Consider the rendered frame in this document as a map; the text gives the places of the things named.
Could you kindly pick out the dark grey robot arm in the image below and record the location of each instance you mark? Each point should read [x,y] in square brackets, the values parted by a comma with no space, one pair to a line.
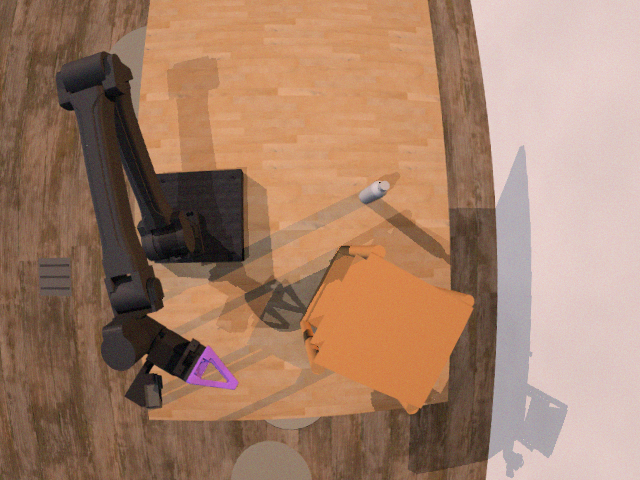
[125,340]

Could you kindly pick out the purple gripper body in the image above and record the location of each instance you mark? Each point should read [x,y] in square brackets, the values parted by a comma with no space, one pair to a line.
[180,344]

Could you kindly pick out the grey bottle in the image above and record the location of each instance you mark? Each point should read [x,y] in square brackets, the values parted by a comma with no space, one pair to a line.
[374,191]

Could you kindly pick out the small orange wooden shelving unit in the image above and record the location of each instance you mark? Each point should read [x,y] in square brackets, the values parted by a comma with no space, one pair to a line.
[385,328]

